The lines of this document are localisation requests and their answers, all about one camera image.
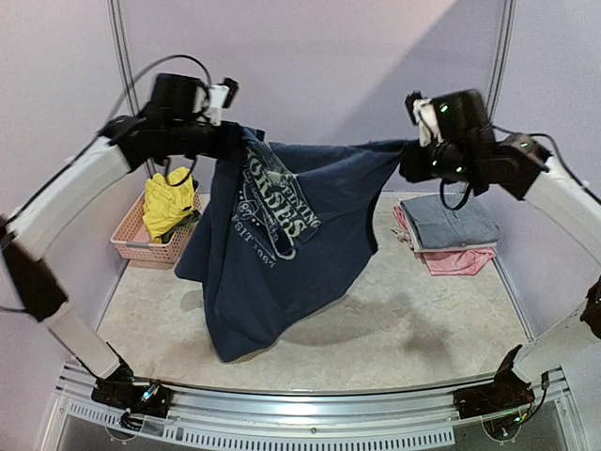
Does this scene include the aluminium corner post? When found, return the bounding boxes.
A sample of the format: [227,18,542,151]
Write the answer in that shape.
[486,0,516,118]
[106,0,139,116]

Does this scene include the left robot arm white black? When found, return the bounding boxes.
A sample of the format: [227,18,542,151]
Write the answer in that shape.
[1,73,240,408]

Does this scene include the aluminium front rail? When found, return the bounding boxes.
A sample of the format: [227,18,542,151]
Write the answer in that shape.
[42,364,586,450]

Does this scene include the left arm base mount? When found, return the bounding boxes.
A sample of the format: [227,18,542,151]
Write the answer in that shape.
[91,362,174,418]

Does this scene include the pink plastic laundry basket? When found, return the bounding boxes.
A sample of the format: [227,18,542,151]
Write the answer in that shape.
[110,193,197,270]

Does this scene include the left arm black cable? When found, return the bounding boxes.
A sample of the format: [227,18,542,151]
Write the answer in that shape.
[0,54,215,316]

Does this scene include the grey blue button shirt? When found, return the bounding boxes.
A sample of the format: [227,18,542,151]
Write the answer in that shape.
[399,194,501,247]

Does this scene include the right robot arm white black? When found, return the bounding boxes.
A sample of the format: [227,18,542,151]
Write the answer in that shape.
[400,89,600,410]

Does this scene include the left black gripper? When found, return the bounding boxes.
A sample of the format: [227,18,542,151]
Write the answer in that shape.
[167,118,246,160]

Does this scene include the yellow garment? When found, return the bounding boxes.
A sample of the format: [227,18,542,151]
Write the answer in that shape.
[143,166,195,243]

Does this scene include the pink folded garment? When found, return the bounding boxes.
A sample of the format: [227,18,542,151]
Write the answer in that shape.
[392,206,496,276]

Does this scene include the white folded shirt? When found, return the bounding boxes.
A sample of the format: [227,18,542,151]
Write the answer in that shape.
[405,236,498,253]

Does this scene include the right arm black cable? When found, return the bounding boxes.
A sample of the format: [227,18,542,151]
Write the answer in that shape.
[439,124,601,211]

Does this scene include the left aluminium corner post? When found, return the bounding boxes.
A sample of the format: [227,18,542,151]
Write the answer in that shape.
[106,0,139,116]

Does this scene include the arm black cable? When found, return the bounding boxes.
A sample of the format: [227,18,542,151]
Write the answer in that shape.
[439,124,601,211]
[0,54,215,316]

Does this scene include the navy blue garment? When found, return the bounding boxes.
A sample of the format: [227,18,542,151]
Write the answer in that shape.
[175,129,419,362]

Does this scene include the right aluminium corner post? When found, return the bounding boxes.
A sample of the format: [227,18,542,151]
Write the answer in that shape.
[486,0,516,118]

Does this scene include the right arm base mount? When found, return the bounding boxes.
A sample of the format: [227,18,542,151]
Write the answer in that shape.
[453,345,550,424]

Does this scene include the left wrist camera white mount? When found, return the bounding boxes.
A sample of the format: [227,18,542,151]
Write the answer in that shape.
[205,78,239,126]

